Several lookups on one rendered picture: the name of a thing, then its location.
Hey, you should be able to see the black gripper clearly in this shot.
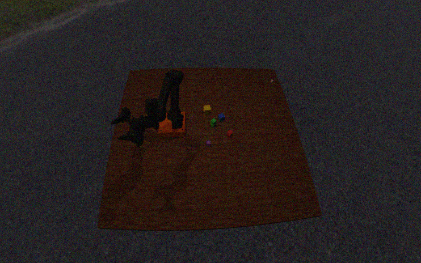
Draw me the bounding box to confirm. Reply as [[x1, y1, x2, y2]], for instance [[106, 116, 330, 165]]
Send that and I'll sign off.
[[111, 107, 149, 147]]

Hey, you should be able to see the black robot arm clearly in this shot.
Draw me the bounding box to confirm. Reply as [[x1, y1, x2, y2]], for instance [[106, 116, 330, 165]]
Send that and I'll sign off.
[[145, 70, 184, 130]]

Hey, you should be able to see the yellow block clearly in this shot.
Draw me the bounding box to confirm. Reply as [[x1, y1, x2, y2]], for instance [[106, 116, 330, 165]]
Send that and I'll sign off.
[[203, 105, 211, 114]]

